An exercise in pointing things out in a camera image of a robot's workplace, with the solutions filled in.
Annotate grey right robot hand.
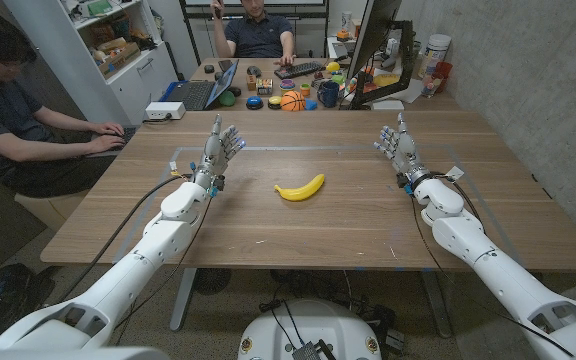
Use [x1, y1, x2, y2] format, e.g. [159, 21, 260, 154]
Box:
[373, 112, 432, 189]

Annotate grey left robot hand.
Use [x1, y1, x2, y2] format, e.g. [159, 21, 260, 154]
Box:
[191, 113, 247, 190]

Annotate yellow toy banana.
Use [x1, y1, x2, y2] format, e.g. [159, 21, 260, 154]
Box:
[273, 173, 326, 203]

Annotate orange toy basketball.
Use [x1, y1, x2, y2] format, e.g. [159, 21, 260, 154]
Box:
[280, 90, 307, 112]

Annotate white flat box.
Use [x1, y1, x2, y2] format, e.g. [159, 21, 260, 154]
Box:
[370, 99, 405, 111]

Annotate open laptop with blue lid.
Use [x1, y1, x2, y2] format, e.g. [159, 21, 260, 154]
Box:
[160, 58, 241, 112]

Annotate white power strip box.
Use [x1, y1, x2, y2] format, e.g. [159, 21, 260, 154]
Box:
[144, 101, 187, 121]

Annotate yellow plate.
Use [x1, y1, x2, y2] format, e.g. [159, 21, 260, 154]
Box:
[372, 73, 402, 89]

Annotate grey laptop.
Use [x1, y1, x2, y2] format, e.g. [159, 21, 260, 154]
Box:
[87, 125, 139, 159]

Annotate red plastic cup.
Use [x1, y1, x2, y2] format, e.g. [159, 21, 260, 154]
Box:
[432, 60, 454, 94]

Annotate dark blue mug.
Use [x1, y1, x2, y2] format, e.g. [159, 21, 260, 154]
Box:
[316, 80, 342, 109]

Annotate black monitor stand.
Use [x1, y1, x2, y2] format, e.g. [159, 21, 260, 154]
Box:
[350, 19, 415, 107]

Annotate wooden desk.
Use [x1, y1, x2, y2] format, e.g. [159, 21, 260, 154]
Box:
[187, 57, 464, 112]

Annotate white labelled canister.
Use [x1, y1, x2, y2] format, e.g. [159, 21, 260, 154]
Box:
[417, 33, 453, 81]

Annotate white shelf cabinet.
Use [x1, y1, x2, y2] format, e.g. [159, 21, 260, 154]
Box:
[2, 0, 179, 126]

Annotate black keyboard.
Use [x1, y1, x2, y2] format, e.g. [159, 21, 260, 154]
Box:
[273, 60, 325, 81]

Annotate black round floor object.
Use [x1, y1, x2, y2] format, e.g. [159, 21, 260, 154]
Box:
[192, 268, 233, 296]

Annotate black computer monitor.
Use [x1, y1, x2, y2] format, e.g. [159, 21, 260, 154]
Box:
[346, 0, 403, 81]

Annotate person in navy polo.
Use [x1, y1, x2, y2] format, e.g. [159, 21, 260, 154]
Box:
[209, 0, 297, 67]

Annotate cardboard box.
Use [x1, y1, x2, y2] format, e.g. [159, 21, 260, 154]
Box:
[96, 41, 142, 80]

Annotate grey table leg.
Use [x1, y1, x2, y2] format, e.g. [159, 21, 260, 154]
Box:
[169, 268, 198, 332]
[420, 269, 453, 339]

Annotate white robot torso base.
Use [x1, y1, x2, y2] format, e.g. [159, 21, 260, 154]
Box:
[237, 298, 383, 360]

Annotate black device on torso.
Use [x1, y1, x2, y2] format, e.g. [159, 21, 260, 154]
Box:
[291, 339, 338, 360]

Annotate white robot chest edge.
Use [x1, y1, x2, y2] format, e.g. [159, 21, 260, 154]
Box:
[0, 346, 172, 360]

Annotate black backpack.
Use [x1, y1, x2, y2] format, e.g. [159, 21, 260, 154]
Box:
[0, 252, 57, 346]

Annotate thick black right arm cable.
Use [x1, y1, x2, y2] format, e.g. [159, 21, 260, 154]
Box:
[427, 171, 487, 231]

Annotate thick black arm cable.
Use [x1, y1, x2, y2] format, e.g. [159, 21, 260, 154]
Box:
[427, 171, 487, 231]
[55, 173, 192, 305]

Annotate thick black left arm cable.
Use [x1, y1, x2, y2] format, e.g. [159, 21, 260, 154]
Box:
[55, 173, 192, 305]

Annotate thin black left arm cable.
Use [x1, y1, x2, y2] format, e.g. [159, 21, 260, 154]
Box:
[115, 194, 214, 331]

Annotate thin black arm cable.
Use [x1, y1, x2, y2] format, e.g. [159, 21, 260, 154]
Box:
[115, 194, 214, 331]
[409, 193, 575, 358]

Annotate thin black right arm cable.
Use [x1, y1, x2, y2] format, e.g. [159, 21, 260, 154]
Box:
[409, 193, 575, 358]

